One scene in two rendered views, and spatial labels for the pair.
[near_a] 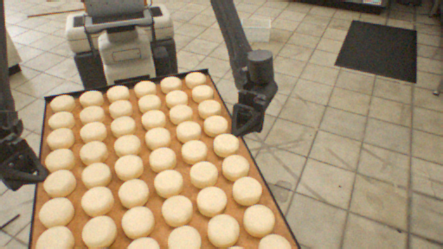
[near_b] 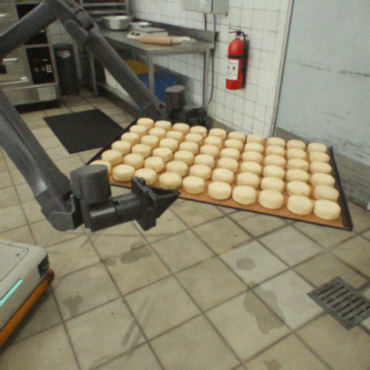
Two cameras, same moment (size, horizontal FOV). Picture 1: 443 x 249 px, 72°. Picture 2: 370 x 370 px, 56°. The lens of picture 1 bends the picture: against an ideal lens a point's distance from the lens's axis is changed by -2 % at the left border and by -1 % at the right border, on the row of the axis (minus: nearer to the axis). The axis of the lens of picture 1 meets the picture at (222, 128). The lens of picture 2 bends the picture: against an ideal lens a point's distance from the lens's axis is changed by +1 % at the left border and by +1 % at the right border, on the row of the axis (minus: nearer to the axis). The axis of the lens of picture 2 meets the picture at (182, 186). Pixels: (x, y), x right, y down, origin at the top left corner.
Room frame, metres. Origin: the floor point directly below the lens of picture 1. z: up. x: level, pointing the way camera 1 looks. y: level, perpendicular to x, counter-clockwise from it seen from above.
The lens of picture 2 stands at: (-0.01, 0.86, 1.40)
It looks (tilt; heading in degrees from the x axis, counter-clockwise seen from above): 31 degrees down; 303
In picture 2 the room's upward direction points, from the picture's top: straight up
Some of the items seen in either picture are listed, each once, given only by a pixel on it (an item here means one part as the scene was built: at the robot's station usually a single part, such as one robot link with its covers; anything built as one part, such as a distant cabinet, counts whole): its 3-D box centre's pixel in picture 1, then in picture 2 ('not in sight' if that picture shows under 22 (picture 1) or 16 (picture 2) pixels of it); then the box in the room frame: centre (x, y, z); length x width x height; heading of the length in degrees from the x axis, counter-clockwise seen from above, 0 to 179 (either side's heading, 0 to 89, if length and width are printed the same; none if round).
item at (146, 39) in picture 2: not in sight; (156, 40); (2.18, -2.01, 0.91); 0.56 x 0.06 x 0.06; 3
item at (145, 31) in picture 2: not in sight; (147, 34); (2.48, -2.26, 0.92); 0.32 x 0.30 x 0.09; 71
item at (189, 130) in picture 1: (189, 131); (194, 139); (0.47, 0.07, 1.01); 0.05 x 0.05 x 0.02
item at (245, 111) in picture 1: (241, 127); (201, 131); (0.51, -0.04, 0.99); 0.09 x 0.07 x 0.07; 154
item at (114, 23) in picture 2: not in sight; (118, 24); (3.23, -2.63, 0.95); 0.39 x 0.39 x 0.14
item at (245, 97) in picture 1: (254, 105); (190, 121); (0.58, -0.07, 1.00); 0.07 x 0.07 x 0.10; 64
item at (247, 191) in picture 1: (247, 191); (255, 140); (0.33, -0.04, 1.00); 0.05 x 0.05 x 0.02
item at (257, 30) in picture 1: (255, 30); not in sight; (3.08, -0.34, 0.08); 0.30 x 0.22 x 0.16; 85
